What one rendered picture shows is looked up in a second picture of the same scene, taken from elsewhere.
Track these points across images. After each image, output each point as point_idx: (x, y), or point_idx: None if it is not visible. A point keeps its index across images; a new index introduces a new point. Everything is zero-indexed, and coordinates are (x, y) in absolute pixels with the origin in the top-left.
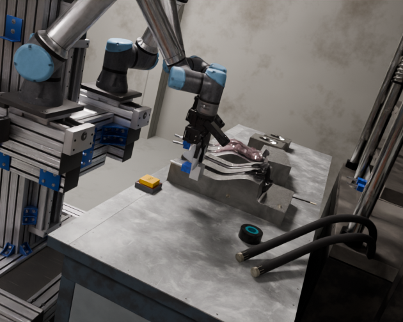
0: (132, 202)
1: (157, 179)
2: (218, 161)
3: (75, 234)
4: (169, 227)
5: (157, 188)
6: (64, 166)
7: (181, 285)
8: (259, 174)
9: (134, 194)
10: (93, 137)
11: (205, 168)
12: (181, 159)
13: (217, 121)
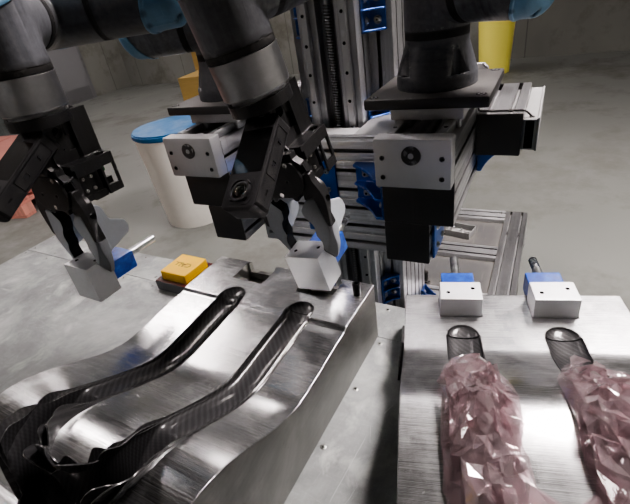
0: (126, 273)
1: (183, 273)
2: (283, 352)
3: (46, 249)
4: (27, 322)
5: (169, 287)
6: (199, 194)
7: None
8: (9, 418)
9: (155, 270)
10: (212, 159)
11: (198, 317)
12: (240, 269)
13: (229, 180)
